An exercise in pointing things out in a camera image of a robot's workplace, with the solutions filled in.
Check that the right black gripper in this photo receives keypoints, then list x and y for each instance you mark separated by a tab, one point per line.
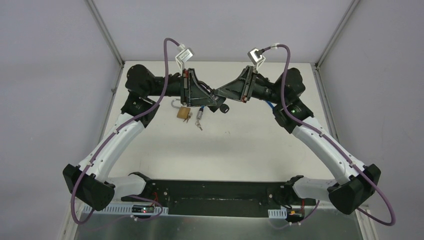
249	84

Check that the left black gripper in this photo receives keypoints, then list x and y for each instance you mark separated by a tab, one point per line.
189	86

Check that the blue cable lock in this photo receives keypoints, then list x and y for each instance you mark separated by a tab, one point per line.
201	110

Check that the small silver key bunch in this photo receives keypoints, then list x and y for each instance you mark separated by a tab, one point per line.
188	117

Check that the brass padlock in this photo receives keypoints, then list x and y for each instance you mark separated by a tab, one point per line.
183	111

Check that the black headed key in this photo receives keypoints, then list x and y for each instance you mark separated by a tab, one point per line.
224	108

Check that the cable lock silver keys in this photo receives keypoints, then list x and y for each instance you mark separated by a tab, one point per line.
197	123

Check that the small black padlock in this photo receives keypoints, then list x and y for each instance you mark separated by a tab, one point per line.
217	100

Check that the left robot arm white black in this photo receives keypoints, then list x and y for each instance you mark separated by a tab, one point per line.
89	181

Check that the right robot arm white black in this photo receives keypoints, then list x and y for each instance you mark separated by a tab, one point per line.
353	181

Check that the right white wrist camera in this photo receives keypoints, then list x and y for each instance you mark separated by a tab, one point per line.
256	57

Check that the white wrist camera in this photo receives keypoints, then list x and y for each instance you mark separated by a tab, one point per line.
256	57
185	53

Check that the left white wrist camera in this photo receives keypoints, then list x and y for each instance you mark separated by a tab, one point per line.
185	53

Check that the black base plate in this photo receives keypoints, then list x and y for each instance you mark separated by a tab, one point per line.
244	199

